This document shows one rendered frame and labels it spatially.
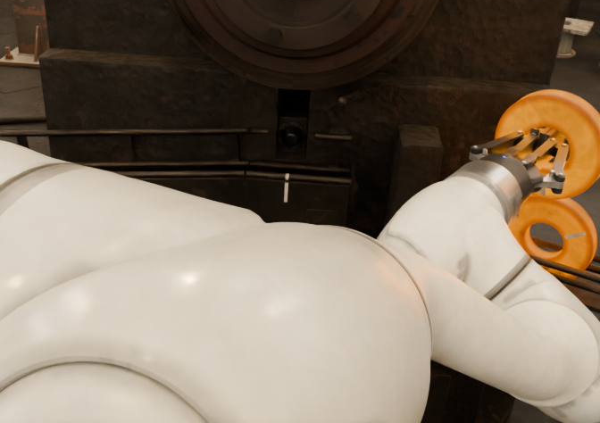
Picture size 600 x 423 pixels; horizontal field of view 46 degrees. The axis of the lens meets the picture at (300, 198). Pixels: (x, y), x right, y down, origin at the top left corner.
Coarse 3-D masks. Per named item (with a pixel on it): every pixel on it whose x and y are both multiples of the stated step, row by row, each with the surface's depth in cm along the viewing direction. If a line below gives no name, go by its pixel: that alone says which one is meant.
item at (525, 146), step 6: (534, 132) 96; (528, 138) 95; (534, 138) 95; (522, 144) 93; (528, 144) 93; (510, 150) 91; (516, 150) 91; (522, 150) 92; (528, 150) 94; (534, 150) 96; (522, 156) 93
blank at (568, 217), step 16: (528, 208) 115; (544, 208) 113; (560, 208) 111; (576, 208) 111; (512, 224) 117; (528, 224) 116; (560, 224) 112; (576, 224) 111; (592, 224) 112; (528, 240) 119; (576, 240) 112; (592, 240) 111; (544, 256) 117; (560, 256) 114; (576, 256) 113; (592, 256) 112; (560, 272) 115
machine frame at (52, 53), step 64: (64, 0) 131; (128, 0) 130; (448, 0) 127; (512, 0) 126; (64, 64) 131; (128, 64) 130; (192, 64) 132; (448, 64) 133; (512, 64) 132; (64, 128) 137; (128, 128) 136; (192, 128) 136; (320, 128) 134; (384, 128) 134; (448, 128) 133; (384, 192) 140
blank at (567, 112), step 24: (528, 96) 98; (552, 96) 95; (576, 96) 95; (504, 120) 101; (528, 120) 98; (552, 120) 96; (576, 120) 94; (576, 144) 95; (552, 168) 100; (576, 168) 97; (552, 192) 100; (576, 192) 98
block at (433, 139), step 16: (400, 128) 130; (416, 128) 130; (432, 128) 130; (400, 144) 125; (416, 144) 124; (432, 144) 124; (400, 160) 125; (416, 160) 125; (432, 160) 125; (400, 176) 127; (416, 176) 126; (432, 176) 126; (400, 192) 128; (416, 192) 128; (384, 224) 140
